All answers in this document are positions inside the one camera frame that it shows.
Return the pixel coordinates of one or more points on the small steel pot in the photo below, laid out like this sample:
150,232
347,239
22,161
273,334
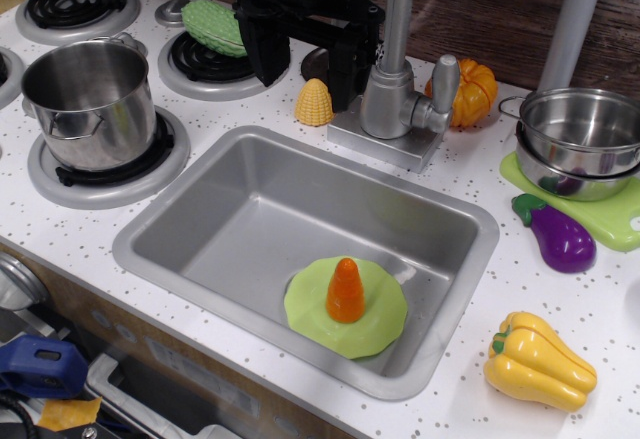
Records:
567,185
581,131

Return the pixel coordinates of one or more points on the back right stove burner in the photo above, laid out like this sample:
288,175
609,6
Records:
196,72

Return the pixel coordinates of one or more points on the large steel pot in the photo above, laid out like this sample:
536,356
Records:
93,103

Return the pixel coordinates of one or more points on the green plastic cutting board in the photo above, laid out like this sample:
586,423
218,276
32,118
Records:
614,221

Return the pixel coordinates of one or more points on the front left stove burner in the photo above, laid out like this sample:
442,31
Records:
123,185

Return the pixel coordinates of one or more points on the stove burner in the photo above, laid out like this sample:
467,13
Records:
59,22
123,185
12,70
196,72

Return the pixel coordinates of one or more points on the far left stove burner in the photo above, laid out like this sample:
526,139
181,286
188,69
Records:
12,70

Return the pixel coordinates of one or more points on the grey vertical pole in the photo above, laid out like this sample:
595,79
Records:
567,42

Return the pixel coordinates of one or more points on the yellow toy bell pepper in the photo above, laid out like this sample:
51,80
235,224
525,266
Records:
528,361

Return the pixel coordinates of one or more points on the back left stove burner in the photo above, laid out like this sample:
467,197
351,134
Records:
59,22

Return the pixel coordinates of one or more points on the orange toy carrot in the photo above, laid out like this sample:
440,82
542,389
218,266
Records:
345,300

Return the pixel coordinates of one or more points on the blue clamp handle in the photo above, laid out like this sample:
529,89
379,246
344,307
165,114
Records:
39,367

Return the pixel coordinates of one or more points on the orange toy pumpkin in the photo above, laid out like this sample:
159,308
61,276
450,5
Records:
476,94

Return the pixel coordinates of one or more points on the green toy bitter gourd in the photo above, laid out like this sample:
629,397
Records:
213,26

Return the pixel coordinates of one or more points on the grey toy sink basin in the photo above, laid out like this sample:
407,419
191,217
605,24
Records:
232,233

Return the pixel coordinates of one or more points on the light green plastic plate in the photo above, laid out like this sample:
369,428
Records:
382,323

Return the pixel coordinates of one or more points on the yellow toy corn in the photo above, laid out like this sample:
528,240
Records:
314,104

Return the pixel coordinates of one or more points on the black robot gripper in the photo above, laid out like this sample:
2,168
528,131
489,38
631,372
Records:
349,29

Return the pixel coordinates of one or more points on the lower small steel pot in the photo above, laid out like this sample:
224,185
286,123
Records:
567,185

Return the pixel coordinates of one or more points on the upper small steel pot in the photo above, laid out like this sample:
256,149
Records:
581,131

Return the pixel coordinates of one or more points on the grey stove knob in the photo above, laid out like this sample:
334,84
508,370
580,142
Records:
169,14

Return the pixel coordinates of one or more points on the orange tape piece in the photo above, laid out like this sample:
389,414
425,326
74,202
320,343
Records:
62,414

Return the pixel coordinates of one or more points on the silver toy faucet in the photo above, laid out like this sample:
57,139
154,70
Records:
392,121

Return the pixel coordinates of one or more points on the purple toy eggplant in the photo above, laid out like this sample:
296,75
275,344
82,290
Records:
565,245

